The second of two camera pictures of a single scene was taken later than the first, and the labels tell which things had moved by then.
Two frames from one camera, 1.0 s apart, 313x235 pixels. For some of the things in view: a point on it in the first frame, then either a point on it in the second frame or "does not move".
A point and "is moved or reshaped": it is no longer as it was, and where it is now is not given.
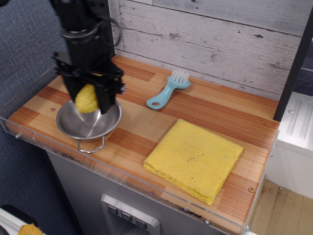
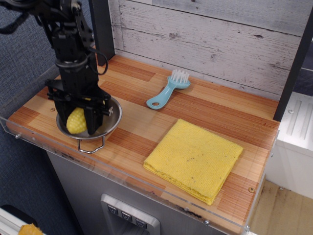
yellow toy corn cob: [86, 101] is moved or reshaped
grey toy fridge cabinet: [103, 204] does not move
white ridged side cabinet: [291, 166] does not move
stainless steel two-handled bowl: [90, 129] does not move
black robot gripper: [89, 58] → [78, 85]
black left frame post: [105, 47] does not move
